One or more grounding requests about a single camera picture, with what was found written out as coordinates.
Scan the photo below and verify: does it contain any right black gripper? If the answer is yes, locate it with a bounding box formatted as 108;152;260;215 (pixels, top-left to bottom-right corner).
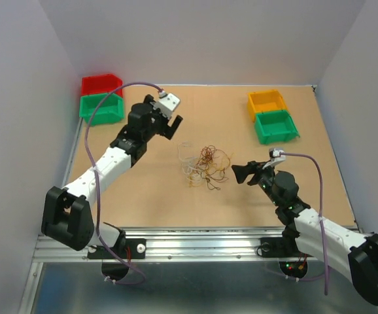
231;160;281;207

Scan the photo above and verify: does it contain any yellow wire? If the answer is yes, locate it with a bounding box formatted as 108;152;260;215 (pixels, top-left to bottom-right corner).
186;150;235;189

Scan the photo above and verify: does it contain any red wire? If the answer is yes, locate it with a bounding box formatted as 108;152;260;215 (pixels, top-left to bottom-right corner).
196;145;230;192

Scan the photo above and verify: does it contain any white wire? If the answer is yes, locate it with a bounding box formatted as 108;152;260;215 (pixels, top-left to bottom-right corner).
176;141;203;181

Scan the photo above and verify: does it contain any green plastic bin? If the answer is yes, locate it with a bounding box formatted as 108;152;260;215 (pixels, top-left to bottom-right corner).
79;93;124;126
254;110;300;145

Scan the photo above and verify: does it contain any red plastic bin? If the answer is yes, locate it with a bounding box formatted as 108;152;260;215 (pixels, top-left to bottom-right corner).
80;73;123;96

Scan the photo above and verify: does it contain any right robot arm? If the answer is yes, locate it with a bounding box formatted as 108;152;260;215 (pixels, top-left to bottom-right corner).
232;161;378;305

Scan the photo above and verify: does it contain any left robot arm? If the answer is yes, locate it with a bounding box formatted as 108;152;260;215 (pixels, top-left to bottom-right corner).
41;92;182;251

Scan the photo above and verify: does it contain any yellow plastic bin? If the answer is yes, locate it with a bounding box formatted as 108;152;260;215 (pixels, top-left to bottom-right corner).
247;90;288;122

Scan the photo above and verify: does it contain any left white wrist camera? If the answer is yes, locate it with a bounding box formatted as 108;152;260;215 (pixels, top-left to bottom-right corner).
153;91;180;119

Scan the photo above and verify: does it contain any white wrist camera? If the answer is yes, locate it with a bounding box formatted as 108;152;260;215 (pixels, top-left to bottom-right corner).
153;91;180;119
262;147;286;169

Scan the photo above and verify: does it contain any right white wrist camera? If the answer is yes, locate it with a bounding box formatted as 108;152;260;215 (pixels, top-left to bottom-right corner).
262;147;286;169

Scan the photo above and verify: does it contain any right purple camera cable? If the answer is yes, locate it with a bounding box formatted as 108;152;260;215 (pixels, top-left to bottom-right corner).
267;152;331;296

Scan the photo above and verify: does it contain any purple camera cable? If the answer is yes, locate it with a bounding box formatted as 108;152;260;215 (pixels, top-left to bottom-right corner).
267;152;331;296
84;81;165;286

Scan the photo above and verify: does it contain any aluminium frame rail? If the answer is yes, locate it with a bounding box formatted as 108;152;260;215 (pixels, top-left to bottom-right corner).
18;85;378;314

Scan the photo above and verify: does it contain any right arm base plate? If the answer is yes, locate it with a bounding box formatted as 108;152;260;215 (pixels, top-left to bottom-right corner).
256;237;302;258

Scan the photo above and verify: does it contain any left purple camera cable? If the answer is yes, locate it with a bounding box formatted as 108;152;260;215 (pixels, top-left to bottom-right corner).
84;81;165;286

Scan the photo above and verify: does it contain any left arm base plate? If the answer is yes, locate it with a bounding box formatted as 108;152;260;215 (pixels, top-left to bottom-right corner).
87;237;146;260

